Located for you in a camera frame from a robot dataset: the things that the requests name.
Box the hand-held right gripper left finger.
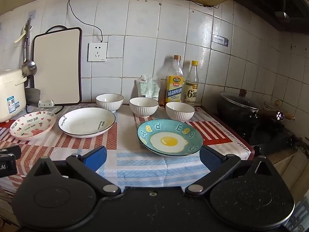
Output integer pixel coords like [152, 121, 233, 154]
[31, 146, 121, 197]

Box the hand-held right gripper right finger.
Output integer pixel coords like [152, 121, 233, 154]
[185, 145, 276, 196]

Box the white ribbed bowl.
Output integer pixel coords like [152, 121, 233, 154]
[166, 101, 195, 122]
[129, 97, 159, 118]
[96, 93, 124, 113]

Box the white plate with black rim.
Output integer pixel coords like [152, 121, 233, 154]
[58, 107, 116, 139]

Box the striped checkered tablecloth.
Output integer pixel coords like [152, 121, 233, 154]
[0, 103, 255, 199]

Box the pink strawberry print plate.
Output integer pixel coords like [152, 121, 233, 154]
[9, 111, 57, 140]

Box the blue fried egg print plate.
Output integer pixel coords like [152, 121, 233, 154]
[137, 119, 204, 157]

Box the black wok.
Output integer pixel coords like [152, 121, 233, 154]
[216, 90, 285, 127]

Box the black gas stove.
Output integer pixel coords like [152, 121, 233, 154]
[241, 119, 295, 155]

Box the glass wok lid wooden knob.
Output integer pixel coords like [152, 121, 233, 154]
[219, 89, 261, 110]

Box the white rice cooker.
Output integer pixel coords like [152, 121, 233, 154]
[0, 69, 27, 123]

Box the white label vinegar bottle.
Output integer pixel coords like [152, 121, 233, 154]
[184, 60, 199, 104]

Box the white cutting board holder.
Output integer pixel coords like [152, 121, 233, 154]
[38, 99, 55, 108]

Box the yellow label cooking wine bottle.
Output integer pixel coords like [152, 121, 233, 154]
[165, 55, 184, 103]

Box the white seasoning packet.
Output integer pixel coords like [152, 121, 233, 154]
[136, 75, 150, 99]
[146, 75, 160, 99]

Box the white cutting board brown rim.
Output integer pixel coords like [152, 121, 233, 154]
[32, 26, 82, 105]

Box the metal ladle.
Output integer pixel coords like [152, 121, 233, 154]
[22, 17, 37, 76]

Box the cream hanging kitchen tool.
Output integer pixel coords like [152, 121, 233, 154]
[14, 25, 27, 43]

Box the black range hood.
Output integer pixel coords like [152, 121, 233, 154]
[235, 0, 309, 32]

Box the white wall socket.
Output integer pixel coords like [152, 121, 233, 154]
[87, 42, 108, 62]

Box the grey wall sticker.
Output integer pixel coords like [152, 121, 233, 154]
[212, 34, 230, 50]

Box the black wall cable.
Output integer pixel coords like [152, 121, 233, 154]
[68, 0, 220, 43]

